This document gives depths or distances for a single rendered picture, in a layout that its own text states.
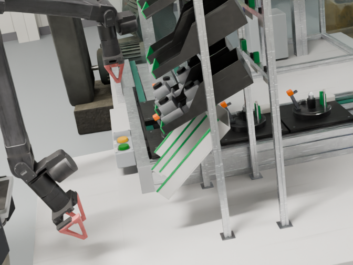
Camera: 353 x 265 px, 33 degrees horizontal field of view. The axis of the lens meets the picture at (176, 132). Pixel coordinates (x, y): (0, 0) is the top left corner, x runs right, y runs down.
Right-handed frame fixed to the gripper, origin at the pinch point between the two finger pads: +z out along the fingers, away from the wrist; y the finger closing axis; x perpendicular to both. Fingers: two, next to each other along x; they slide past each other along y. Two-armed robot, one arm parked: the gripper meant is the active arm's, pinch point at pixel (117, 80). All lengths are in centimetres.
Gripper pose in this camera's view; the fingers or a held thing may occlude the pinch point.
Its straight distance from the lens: 203.7
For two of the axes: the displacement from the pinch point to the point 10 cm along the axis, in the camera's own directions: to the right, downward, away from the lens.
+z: 1.7, 9.1, 3.8
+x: -9.8, 2.1, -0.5
